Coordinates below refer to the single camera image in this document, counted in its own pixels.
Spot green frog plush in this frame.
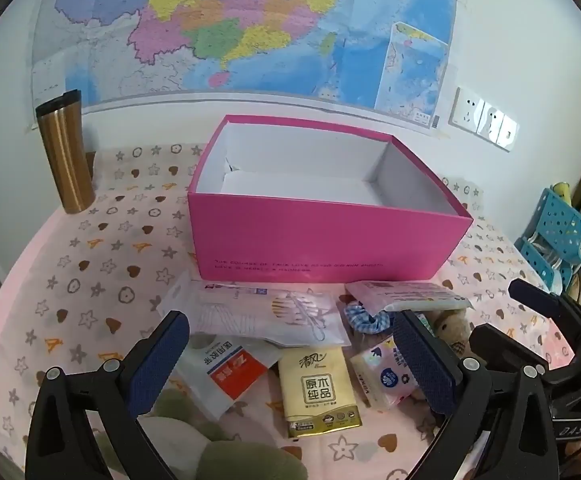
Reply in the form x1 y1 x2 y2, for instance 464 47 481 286
95 387 309 480

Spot white packet red label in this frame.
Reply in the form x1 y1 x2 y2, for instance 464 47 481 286
173 335 284 422

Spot blue plastic perforated rack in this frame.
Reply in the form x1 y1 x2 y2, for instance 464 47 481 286
515 187 581 293

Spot colourful wall map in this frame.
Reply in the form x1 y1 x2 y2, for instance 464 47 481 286
30 0 461 128

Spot pink patterned tablecloth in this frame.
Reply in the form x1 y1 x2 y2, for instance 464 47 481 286
0 145 581 480

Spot yellow tissue pack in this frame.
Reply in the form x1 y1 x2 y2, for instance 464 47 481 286
277 345 363 439

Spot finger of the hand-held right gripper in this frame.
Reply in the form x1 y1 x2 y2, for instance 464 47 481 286
469 323 554 386
508 278 581 333

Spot blue checked scrunchie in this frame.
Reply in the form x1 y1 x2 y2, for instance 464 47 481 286
345 300 396 336

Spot clear cotton swab packet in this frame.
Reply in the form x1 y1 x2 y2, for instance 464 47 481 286
158 272 351 348

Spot gold metal tumbler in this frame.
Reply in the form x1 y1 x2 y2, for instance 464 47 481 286
35 89 96 215

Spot white wall switch panel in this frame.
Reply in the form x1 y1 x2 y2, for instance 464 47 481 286
477 101 520 152

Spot white wall socket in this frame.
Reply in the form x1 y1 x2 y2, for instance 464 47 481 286
449 86 484 133

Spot brown teddy bear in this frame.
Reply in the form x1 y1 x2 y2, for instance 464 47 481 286
423 307 474 356

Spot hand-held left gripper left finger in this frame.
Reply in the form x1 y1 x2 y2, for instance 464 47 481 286
24 310 191 480

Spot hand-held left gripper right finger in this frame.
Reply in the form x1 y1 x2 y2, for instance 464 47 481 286
393 310 561 480

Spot pink wipes packet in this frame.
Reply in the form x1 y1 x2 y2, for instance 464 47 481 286
345 280 474 317

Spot pink cardboard box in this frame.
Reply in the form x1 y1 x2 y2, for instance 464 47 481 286
187 114 474 282

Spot pink floral tissue pack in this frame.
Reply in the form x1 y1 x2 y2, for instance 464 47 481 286
349 336 421 411

